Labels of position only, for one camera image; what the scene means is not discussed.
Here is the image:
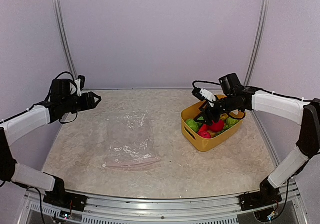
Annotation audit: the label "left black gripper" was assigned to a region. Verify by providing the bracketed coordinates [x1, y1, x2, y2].
[61, 91, 101, 113]

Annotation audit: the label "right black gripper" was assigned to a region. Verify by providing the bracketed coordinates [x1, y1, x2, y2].
[194, 94, 237, 126]

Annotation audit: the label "red toy tomato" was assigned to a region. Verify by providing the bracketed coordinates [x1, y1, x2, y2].
[208, 120, 225, 133]

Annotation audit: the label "orange toy carrot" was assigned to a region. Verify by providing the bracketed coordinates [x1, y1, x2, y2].
[198, 124, 209, 133]

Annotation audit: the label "green toy apple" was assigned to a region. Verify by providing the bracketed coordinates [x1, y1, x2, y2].
[225, 117, 240, 127]

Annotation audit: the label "clear zip top bag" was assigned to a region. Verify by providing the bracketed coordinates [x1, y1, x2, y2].
[102, 110, 160, 168]

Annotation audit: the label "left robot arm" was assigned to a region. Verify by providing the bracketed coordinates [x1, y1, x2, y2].
[0, 75, 102, 207]

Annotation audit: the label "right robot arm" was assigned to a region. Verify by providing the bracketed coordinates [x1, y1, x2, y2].
[192, 73, 320, 206]

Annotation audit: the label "green toy cabbage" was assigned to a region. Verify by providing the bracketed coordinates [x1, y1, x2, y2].
[185, 118, 202, 133]

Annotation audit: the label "red toy apple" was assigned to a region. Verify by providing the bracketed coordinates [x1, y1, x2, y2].
[197, 131, 212, 139]

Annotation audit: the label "green toy grapes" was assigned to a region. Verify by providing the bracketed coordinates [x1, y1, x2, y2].
[215, 124, 231, 137]

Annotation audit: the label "yellow plastic basket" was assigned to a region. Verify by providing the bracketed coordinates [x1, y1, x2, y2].
[181, 101, 243, 152]

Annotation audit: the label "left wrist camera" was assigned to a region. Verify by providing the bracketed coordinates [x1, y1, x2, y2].
[70, 75, 86, 97]

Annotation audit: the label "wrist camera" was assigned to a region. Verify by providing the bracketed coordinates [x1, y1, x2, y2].
[192, 87, 218, 107]
[70, 75, 86, 97]

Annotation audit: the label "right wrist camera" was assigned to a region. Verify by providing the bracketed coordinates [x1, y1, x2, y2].
[192, 87, 218, 107]

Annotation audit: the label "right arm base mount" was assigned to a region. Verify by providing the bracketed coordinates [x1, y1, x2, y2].
[238, 191, 283, 211]

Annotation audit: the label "left aluminium frame post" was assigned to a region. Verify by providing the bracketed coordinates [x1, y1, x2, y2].
[52, 0, 78, 78]

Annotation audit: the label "aluminium frame post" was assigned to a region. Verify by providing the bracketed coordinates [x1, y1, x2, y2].
[52, 0, 78, 78]
[244, 0, 270, 86]

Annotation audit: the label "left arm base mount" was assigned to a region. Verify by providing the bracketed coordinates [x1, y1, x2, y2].
[43, 192, 88, 212]

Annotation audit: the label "aluminium front rail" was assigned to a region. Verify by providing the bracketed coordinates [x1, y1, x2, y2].
[16, 180, 310, 224]

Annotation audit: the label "right aluminium frame post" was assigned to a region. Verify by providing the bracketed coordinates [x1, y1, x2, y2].
[244, 0, 270, 86]

